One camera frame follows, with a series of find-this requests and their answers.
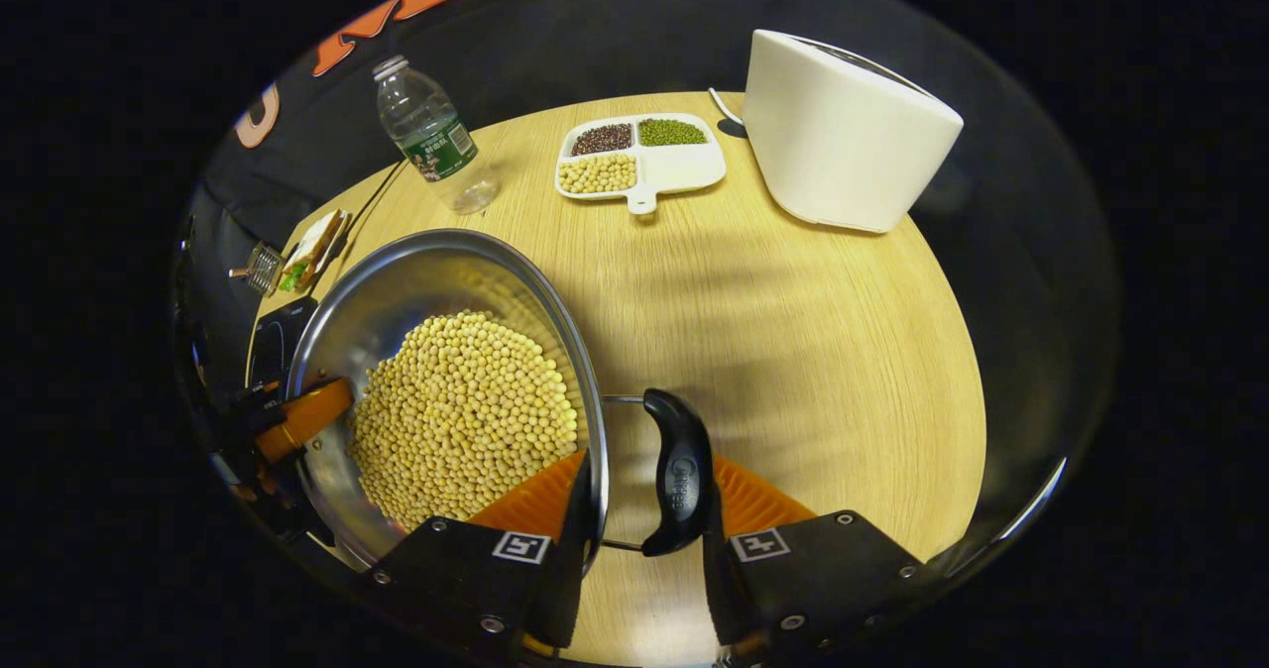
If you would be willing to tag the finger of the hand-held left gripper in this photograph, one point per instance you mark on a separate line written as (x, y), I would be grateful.
(302, 415)

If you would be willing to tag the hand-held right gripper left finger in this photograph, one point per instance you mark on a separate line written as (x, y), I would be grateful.
(565, 599)

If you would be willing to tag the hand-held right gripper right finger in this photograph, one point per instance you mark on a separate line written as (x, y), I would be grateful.
(722, 599)

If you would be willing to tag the black induction cooktop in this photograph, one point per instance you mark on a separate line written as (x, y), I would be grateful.
(278, 336)

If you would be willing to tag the pile of soybeans in pot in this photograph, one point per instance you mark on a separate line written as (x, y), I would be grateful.
(456, 420)

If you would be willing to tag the small clear glass container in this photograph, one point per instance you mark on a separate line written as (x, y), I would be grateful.
(260, 268)

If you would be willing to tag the sandwich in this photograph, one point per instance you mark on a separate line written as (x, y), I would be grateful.
(312, 247)

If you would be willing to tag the clear plastic water bottle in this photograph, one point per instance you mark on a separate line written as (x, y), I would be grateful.
(436, 143)

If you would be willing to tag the portion of soybeans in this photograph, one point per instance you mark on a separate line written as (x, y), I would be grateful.
(598, 173)

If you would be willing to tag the portion of dark beans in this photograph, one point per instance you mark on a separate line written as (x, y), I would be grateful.
(602, 139)

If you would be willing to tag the white divided tray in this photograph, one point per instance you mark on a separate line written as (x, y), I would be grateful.
(684, 165)

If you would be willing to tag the portion of green mung beans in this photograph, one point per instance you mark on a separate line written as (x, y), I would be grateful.
(671, 132)

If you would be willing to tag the white kitchen appliance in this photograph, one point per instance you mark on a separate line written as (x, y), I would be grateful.
(843, 133)

